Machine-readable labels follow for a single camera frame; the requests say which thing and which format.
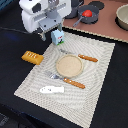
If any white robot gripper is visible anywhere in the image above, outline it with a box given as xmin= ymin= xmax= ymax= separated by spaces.
xmin=19 ymin=0 xmax=71 ymax=41

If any light blue milk carton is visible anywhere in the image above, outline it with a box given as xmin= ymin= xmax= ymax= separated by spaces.
xmin=51 ymin=30 xmax=64 ymax=45

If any toy bread loaf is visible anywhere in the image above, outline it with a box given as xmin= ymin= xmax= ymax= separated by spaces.
xmin=22 ymin=51 xmax=44 ymax=65

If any grey toy pot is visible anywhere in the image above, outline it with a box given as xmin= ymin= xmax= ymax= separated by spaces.
xmin=67 ymin=0 xmax=84 ymax=19

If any red toy tomato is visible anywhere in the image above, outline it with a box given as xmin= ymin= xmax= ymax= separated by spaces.
xmin=82 ymin=10 xmax=92 ymax=17

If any grey toy frying pan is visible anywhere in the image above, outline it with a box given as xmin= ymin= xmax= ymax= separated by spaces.
xmin=73 ymin=5 xmax=99 ymax=27

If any round wooden plate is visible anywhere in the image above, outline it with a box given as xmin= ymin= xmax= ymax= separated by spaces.
xmin=56 ymin=55 xmax=83 ymax=78

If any pink toy stove top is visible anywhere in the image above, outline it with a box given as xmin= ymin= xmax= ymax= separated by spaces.
xmin=63 ymin=0 xmax=128 ymax=42

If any black burner disc back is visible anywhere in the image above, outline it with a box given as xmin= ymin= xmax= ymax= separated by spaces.
xmin=90 ymin=1 xmax=104 ymax=10

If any beige woven placemat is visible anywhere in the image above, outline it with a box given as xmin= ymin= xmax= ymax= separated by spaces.
xmin=14 ymin=33 xmax=115 ymax=128

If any cream bowl on stove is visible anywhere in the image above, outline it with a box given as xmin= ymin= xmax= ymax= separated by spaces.
xmin=116 ymin=4 xmax=128 ymax=30

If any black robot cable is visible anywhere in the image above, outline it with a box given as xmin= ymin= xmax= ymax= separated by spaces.
xmin=0 ymin=25 xmax=26 ymax=34

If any wooden handled toy fork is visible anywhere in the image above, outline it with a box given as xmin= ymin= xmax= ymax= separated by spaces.
xmin=45 ymin=71 xmax=85 ymax=89

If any wooden handled toy knife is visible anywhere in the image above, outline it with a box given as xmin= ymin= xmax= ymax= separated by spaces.
xmin=59 ymin=49 xmax=98 ymax=62

